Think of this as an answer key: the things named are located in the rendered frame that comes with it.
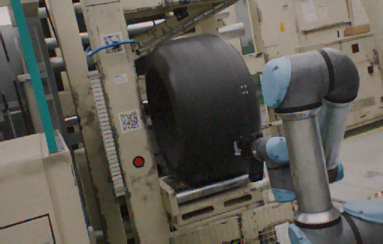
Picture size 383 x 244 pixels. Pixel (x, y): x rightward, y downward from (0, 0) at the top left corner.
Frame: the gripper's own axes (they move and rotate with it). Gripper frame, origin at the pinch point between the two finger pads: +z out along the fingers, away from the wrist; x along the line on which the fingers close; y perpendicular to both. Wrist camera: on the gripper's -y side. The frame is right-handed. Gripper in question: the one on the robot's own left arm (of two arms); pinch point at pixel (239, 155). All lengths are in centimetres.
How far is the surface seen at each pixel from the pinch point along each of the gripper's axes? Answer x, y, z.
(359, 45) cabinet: -339, 55, 368
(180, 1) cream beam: -4, 68, 37
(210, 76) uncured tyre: 4.9, 29.8, -3.2
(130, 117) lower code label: 32.7, 22.8, 16.0
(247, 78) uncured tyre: -9.2, 26.4, -2.5
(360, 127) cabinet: -320, -50, 380
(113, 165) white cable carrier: 42.7, 6.6, 19.1
